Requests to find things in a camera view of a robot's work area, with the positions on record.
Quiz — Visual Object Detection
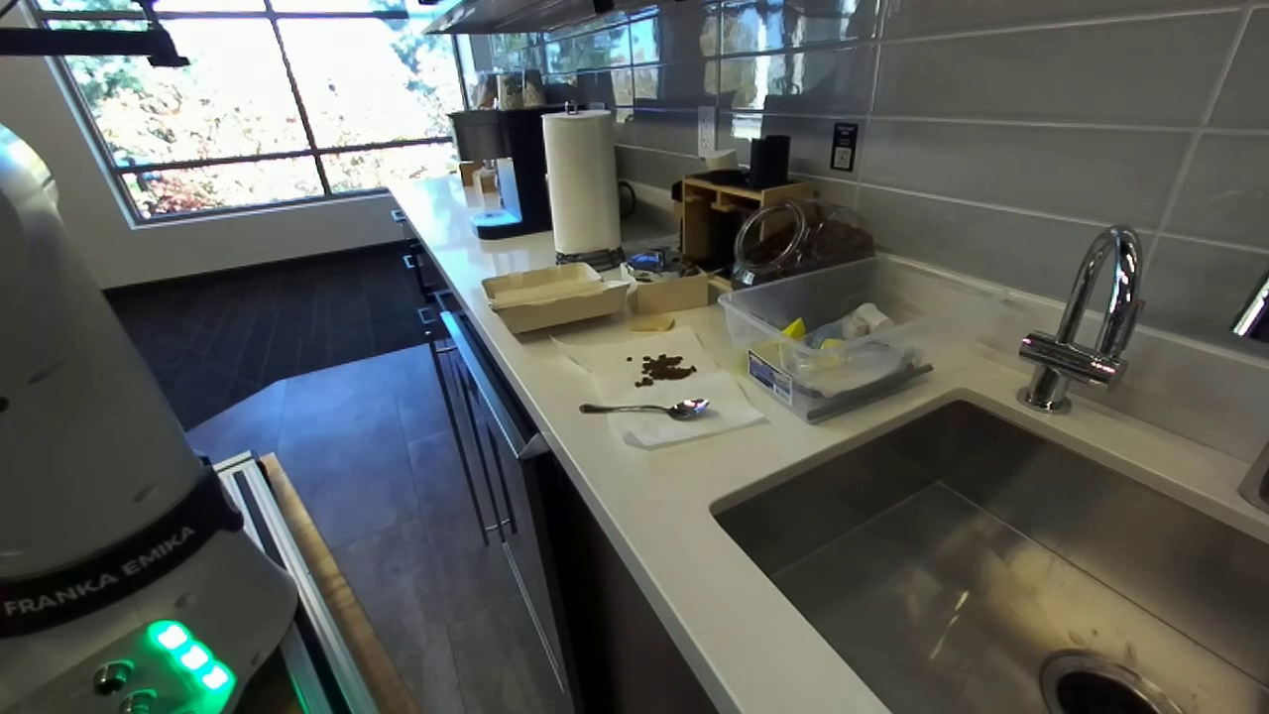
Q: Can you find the pile of coffee beans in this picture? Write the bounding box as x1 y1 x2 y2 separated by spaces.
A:
632 350 703 392

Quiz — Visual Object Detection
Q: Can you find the small white paper napkin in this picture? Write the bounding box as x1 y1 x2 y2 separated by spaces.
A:
616 369 769 450

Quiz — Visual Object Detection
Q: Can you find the wooden coffee tool organizer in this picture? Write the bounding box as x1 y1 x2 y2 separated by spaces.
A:
669 168 826 268

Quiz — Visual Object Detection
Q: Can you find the glass coffee bean jar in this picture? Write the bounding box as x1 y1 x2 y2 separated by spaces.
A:
724 194 876 290

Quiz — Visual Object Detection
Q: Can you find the large white paper sheet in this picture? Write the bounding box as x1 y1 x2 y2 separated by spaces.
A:
550 321 724 399

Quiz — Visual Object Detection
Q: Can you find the silver metal spoon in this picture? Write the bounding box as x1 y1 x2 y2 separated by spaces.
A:
575 392 719 424

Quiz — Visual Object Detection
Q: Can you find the open foam clamshell container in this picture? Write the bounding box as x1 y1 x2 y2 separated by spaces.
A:
475 257 640 338

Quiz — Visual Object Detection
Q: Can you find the white paper towel roll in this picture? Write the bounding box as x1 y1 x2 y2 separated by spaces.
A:
541 105 625 257
547 243 625 264

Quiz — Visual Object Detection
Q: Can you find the clear plastic storage container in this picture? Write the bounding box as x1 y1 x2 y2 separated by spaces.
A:
714 253 937 428

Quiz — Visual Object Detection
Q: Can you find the dark base cabinet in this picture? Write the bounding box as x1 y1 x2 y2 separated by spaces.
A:
399 243 719 714

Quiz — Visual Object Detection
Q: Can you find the stainless steel countertop appliance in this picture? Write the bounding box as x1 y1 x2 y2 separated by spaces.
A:
450 101 550 243

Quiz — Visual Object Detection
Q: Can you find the black cylinder canister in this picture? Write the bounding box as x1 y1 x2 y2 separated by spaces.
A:
746 129 793 190

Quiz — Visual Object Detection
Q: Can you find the long wooden board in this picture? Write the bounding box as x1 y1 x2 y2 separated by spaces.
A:
255 448 430 714

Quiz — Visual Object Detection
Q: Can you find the large glass window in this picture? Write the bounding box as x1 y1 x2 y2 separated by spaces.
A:
34 0 468 224

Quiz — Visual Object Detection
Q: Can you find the stainless steel sink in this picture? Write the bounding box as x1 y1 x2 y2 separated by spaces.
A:
709 388 1269 714

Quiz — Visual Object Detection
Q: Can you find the small chrome faucet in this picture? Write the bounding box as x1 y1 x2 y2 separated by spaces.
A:
1015 222 1145 416

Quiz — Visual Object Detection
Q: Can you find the chrome cabinet handle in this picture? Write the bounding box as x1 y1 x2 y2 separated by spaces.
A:
426 302 493 548
457 374 525 548

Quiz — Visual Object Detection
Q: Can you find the black wall outlet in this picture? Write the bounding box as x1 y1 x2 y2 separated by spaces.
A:
826 117 859 175

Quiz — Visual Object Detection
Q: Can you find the white metal frame rail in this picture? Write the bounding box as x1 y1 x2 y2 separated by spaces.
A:
210 448 379 714

